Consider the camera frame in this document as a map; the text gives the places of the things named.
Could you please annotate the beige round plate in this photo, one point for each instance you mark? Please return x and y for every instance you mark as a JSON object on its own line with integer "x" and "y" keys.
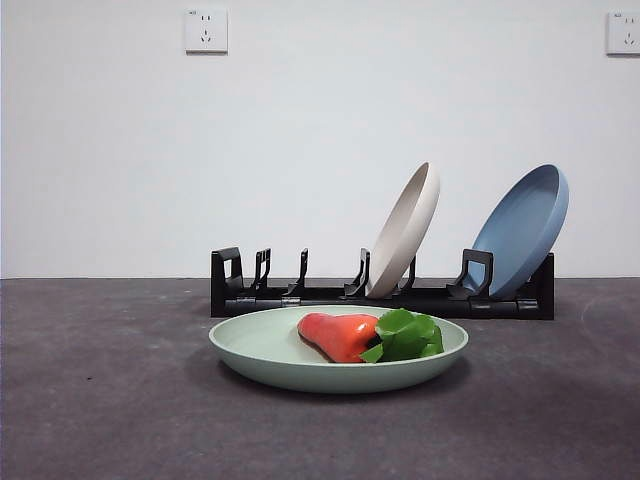
{"x": 404, "y": 235}

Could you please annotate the green round plate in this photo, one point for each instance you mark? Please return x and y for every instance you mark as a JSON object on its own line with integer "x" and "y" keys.
{"x": 257, "y": 350}

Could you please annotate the blue round plate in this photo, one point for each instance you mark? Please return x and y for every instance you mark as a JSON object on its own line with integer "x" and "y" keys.
{"x": 520, "y": 230}

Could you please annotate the orange carrot with green leaves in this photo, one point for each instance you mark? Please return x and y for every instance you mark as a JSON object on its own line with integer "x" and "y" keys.
{"x": 337, "y": 335}

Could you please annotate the black plate rack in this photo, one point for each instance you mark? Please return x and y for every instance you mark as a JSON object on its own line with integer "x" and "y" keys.
{"x": 447, "y": 305}

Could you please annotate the white wall socket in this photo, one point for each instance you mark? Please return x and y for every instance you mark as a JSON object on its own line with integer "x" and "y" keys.
{"x": 206, "y": 31}
{"x": 625, "y": 32}

